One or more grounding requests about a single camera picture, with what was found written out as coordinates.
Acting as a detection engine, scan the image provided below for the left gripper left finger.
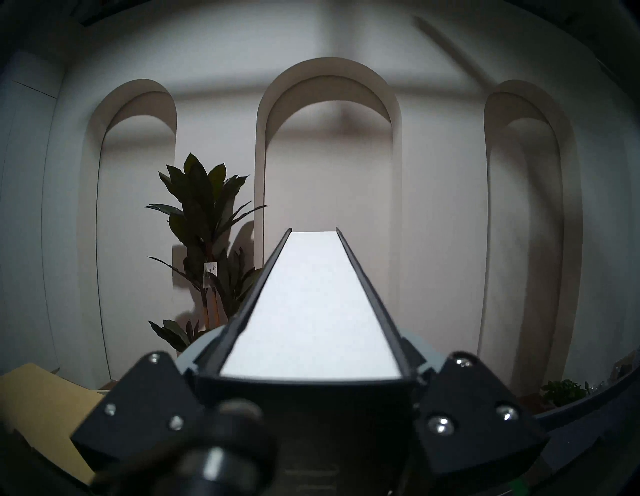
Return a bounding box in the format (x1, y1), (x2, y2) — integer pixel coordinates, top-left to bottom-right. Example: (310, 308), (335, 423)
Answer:
(70, 325), (230, 473)

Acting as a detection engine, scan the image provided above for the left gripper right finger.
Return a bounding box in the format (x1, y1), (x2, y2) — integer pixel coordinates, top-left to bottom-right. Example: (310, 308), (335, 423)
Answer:
(400, 329), (549, 480)

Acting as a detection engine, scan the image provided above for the black Crime and Punishment book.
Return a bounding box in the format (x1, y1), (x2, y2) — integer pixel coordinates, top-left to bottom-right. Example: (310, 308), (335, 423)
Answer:
(192, 227), (426, 396)

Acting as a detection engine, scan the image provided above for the small green plant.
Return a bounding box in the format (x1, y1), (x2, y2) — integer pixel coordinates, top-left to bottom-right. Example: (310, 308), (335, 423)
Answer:
(539, 378), (592, 409)

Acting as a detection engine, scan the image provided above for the light wooden table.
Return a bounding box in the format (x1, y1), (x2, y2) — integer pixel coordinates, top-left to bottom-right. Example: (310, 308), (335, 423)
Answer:
(0, 362), (109, 486)

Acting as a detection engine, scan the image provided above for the tall dark green potted plant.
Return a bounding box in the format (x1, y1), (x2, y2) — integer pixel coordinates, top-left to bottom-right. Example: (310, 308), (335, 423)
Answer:
(144, 152), (269, 357)

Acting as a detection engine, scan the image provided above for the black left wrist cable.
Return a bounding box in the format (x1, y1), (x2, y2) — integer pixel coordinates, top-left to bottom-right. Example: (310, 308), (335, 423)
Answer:
(92, 398), (279, 496)

